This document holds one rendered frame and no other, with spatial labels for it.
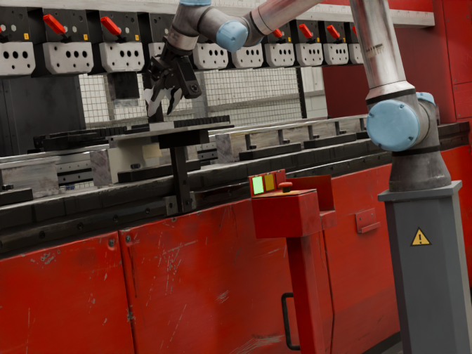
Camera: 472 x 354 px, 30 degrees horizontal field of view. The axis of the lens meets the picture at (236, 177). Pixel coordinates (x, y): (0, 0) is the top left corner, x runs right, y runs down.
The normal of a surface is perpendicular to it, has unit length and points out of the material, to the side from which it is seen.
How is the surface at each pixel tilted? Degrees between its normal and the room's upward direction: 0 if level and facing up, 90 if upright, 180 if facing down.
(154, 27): 90
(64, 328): 90
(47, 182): 90
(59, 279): 90
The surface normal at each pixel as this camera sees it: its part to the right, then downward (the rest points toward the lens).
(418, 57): -0.58, 0.12
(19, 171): 0.80, -0.07
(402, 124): -0.40, 0.23
